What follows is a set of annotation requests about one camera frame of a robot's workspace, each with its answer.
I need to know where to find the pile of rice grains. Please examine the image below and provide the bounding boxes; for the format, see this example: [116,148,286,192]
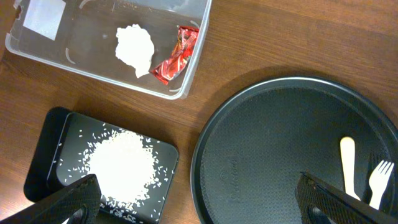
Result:
[52,123,170,223]

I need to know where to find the white napkin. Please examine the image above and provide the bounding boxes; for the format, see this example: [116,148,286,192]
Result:
[115,24,155,78]

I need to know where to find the clear plastic waste bin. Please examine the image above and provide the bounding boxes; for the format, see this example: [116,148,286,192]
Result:
[5,0,212,100]

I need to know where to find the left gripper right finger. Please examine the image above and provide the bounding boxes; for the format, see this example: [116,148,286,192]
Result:
[295,172,397,224]

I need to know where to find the round black serving tray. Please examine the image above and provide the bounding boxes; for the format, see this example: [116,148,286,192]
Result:
[191,77,397,223]

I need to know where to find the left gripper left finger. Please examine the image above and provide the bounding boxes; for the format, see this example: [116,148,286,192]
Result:
[1,174,101,224]

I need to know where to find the white plastic fork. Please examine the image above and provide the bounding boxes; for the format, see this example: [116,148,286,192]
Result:
[369,161,394,210]

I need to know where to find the black rectangular tray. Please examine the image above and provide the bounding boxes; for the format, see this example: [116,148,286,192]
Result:
[23,106,180,224]

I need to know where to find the yellow plastic knife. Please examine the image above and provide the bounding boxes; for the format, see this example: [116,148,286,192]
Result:
[340,136,360,200]

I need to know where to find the red snack wrapper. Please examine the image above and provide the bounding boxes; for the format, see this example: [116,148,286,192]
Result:
[149,26,199,85]

